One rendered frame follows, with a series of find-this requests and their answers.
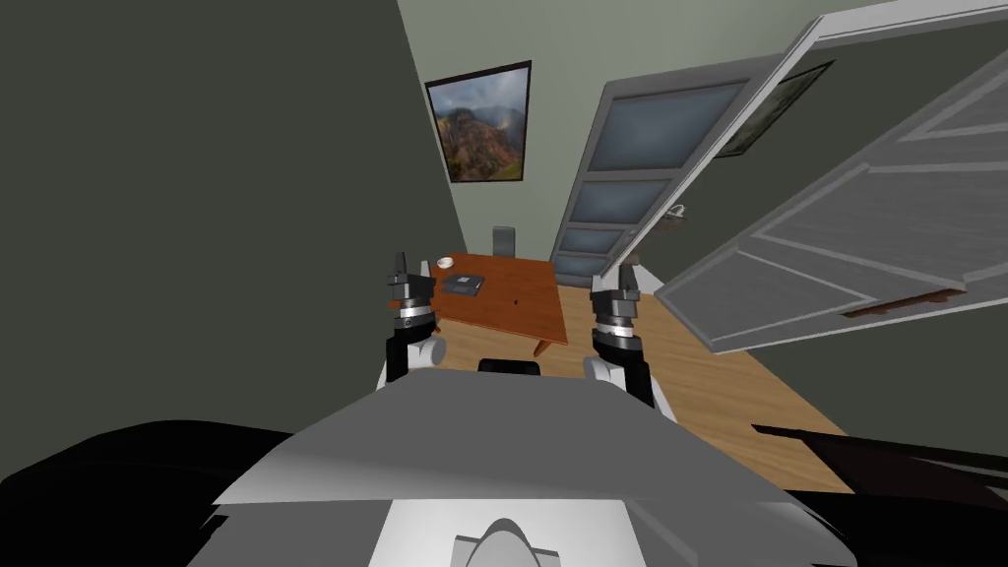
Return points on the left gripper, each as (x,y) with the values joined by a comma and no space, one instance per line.
(411,291)

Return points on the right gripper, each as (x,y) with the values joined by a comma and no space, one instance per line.
(615,305)

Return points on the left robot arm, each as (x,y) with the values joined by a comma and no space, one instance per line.
(405,346)

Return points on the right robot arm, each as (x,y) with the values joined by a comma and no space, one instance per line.
(626,358)

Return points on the grey chair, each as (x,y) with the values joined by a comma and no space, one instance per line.
(503,241)

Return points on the brown wooden table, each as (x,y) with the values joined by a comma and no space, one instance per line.
(520,303)

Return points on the grey door with glass panes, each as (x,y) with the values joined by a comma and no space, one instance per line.
(638,165)

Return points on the mountain landscape picture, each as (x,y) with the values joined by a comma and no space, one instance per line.
(482,126)

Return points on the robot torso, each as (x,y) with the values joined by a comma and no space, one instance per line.
(504,441)

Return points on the dark framed picture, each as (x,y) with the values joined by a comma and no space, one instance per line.
(776,110)

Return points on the grey panelled door leaf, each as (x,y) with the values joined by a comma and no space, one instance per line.
(874,236)

